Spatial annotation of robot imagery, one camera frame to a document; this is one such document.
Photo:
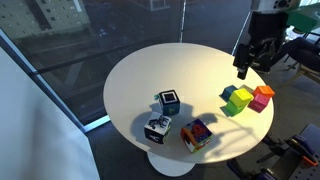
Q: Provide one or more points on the dark window corner post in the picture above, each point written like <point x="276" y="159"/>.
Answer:
<point x="43" y="76"/>

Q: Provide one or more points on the blue building block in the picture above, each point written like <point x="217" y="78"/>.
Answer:
<point x="228" y="92"/>

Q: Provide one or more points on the lime green building block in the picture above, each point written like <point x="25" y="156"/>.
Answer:
<point x="241" y="97"/>

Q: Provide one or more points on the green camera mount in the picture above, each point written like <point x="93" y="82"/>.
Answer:
<point x="301" y="21"/>

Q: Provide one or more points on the zebra print picture cube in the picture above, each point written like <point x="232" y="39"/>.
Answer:
<point x="157" y="128"/>

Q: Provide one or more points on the purple orange clamp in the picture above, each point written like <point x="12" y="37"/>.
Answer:
<point x="306" y="150"/>

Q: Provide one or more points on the white table pedestal base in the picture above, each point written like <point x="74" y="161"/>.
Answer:
<point x="170" y="166"/>

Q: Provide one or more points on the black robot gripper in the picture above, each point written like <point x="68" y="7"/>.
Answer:
<point x="268" y="26"/>

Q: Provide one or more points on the purple orange picture cube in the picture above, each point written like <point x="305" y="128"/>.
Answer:
<point x="196" y="136"/>

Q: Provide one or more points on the grey building block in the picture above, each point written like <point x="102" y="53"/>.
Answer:
<point x="247" y="88"/>

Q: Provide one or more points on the square print picture cube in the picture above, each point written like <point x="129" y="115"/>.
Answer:
<point x="170" y="102"/>

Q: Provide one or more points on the black tool stand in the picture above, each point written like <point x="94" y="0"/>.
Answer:
<point x="286" y="168"/>

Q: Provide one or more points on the white floor trim strip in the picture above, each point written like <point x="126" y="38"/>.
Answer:
<point x="97" y="123"/>

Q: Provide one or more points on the pink building block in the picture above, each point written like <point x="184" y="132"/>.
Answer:
<point x="258" y="103"/>

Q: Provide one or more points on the dark window mullion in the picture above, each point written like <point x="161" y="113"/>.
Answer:
<point x="182" y="20"/>

